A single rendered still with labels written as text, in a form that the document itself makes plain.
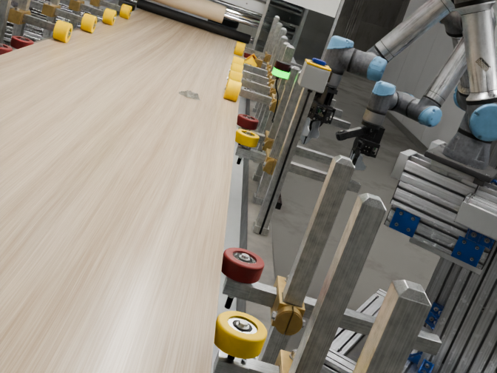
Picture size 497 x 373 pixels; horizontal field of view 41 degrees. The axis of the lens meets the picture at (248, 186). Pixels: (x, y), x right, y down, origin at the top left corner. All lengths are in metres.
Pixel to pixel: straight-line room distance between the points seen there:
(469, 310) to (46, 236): 1.78
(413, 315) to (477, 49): 1.51
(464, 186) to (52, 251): 1.52
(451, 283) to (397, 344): 1.92
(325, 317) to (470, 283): 1.62
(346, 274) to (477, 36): 1.30
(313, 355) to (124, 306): 0.28
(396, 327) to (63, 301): 0.48
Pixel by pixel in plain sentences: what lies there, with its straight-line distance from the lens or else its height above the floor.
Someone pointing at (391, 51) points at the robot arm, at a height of 1.30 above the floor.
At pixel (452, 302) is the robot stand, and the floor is 0.52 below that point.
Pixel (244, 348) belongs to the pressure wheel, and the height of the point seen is 0.89.
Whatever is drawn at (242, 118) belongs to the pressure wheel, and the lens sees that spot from 2.41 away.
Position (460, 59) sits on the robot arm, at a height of 1.34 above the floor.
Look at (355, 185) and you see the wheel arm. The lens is 2.26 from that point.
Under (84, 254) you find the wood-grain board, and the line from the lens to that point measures 1.11.
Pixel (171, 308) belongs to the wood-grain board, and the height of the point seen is 0.90.
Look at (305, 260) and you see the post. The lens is 1.19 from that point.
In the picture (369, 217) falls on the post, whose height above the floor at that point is 1.14.
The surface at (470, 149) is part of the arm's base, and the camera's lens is 2.27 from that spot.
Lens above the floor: 1.39
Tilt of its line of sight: 17 degrees down
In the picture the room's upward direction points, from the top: 19 degrees clockwise
